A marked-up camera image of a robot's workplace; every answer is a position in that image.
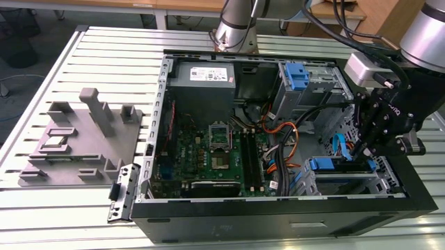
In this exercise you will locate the hard disk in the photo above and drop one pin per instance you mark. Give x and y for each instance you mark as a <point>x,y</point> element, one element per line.
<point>321,164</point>

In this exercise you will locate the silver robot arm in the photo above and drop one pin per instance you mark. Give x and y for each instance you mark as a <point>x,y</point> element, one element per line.
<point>427,39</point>

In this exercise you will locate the grey metal disk bay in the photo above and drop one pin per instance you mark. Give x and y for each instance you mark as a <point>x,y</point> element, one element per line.
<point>347,177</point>

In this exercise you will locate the grey metal drive cage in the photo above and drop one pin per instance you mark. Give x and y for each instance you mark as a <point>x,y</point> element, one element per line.
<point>295,104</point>

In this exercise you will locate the blue drive latch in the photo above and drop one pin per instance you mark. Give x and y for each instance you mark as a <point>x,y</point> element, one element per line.
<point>296,78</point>

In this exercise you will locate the brown wooden cabinet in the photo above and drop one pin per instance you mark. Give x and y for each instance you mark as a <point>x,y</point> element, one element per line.
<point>393,18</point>

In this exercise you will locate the wooden desk white legs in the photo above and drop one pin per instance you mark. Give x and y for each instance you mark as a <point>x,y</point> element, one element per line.
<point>354,15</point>

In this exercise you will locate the black RAM slot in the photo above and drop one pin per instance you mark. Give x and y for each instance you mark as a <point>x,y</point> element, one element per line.
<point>256,159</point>
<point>246,159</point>

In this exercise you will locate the CPU socket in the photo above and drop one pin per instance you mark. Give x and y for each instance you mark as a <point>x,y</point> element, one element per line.
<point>220,161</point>

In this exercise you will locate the power supply unit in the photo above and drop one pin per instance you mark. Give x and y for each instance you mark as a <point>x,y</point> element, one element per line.
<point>202,99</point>

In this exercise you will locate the black graphics card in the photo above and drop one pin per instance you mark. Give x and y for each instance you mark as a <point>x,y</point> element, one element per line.
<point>215,188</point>

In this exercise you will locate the black open PC case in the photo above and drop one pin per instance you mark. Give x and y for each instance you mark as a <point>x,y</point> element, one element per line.
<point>243,218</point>

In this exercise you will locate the green motherboard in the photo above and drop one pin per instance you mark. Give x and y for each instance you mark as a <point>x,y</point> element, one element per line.
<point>188,166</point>

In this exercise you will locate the grey hinged card latch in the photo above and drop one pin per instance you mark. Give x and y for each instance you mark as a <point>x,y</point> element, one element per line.
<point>127,187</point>

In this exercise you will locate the grey parts rack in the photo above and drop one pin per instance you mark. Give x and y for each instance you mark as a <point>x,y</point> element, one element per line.
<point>87,145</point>

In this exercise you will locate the green RAM stick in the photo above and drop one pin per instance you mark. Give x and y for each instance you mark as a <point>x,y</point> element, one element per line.
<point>59,158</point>

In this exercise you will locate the silver CPU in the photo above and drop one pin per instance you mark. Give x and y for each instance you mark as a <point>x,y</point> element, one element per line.
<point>55,141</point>

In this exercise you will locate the black bin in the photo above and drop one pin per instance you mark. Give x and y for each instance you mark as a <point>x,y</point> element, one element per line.
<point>18,52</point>

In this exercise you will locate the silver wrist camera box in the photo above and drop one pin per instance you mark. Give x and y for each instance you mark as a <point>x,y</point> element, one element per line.
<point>365,70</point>

